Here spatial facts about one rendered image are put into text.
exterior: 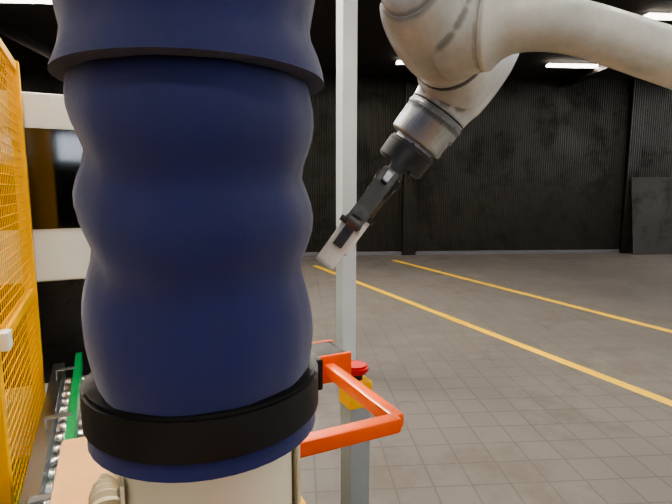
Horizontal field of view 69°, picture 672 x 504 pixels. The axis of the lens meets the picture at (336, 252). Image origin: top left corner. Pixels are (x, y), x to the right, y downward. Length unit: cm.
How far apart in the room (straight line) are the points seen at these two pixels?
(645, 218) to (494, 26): 1282
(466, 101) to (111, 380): 54
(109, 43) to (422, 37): 32
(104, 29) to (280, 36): 13
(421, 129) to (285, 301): 37
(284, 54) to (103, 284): 24
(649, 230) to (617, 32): 1282
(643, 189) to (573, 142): 198
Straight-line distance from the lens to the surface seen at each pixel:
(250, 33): 40
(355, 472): 143
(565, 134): 1259
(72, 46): 43
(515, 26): 59
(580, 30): 60
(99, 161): 43
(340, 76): 385
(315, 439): 64
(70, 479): 115
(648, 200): 1344
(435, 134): 72
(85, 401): 49
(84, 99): 43
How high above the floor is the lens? 150
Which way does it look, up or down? 7 degrees down
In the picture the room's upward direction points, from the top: straight up
